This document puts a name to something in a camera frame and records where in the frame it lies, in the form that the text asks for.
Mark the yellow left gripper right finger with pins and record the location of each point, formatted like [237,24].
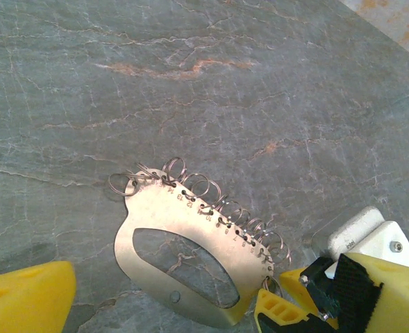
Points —
[403,301]

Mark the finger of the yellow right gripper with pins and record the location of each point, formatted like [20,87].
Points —
[320,288]
[277,308]

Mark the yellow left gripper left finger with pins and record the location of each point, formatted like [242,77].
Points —
[27,301]

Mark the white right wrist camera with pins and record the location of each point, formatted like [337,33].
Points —
[357,232]

